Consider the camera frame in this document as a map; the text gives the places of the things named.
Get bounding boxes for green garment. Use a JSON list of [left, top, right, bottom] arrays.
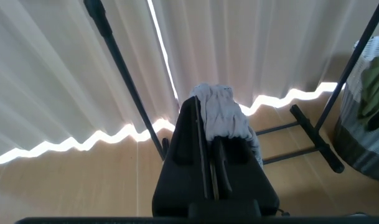
[[357, 55, 379, 132]]

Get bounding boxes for black clothes rack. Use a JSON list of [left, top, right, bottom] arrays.
[[83, 0, 379, 174]]

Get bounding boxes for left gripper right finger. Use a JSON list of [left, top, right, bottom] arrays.
[[211, 136, 280, 217]]

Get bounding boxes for pale grey shorts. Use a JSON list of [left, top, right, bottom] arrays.
[[189, 83, 264, 169]]

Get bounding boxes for white laundry basket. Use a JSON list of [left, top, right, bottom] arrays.
[[332, 35, 379, 184]]

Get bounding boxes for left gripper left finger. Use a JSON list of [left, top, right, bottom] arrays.
[[151, 95, 213, 218]]

